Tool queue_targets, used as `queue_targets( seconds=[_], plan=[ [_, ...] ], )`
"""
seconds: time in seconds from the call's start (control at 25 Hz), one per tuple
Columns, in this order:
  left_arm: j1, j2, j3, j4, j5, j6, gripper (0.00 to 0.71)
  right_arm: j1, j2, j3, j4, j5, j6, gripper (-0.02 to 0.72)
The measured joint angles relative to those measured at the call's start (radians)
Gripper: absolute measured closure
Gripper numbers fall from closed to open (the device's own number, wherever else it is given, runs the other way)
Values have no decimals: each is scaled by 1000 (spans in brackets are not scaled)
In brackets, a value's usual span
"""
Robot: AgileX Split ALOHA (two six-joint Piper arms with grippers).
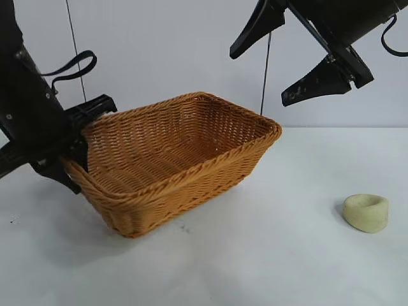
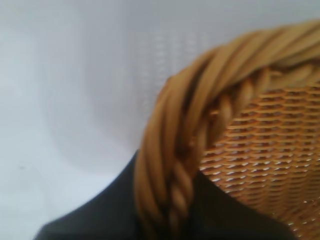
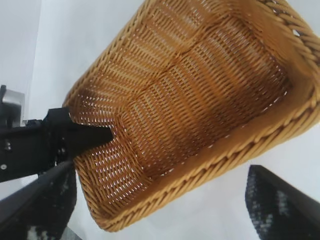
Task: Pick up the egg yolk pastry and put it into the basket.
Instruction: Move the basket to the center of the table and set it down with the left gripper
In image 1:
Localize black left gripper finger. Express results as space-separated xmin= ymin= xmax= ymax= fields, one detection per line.
xmin=31 ymin=155 xmax=83 ymax=196
xmin=65 ymin=126 xmax=90 ymax=173

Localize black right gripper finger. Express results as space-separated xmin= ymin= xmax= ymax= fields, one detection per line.
xmin=280 ymin=55 xmax=352 ymax=108
xmin=229 ymin=0 xmax=286 ymax=60

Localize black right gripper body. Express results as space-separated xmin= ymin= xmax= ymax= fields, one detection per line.
xmin=283 ymin=0 xmax=408 ymax=90

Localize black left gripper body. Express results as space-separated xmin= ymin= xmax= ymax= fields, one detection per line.
xmin=0 ymin=66 xmax=118 ymax=180

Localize brown woven wicker basket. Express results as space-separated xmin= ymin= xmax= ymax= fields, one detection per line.
xmin=62 ymin=91 xmax=283 ymax=239

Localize pale yellow egg yolk pastry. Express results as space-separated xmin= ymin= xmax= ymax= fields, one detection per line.
xmin=343 ymin=193 xmax=390 ymax=235

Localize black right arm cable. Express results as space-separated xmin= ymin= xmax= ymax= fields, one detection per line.
xmin=381 ymin=12 xmax=408 ymax=58

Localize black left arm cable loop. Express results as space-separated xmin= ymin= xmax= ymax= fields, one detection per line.
xmin=40 ymin=50 xmax=98 ymax=95

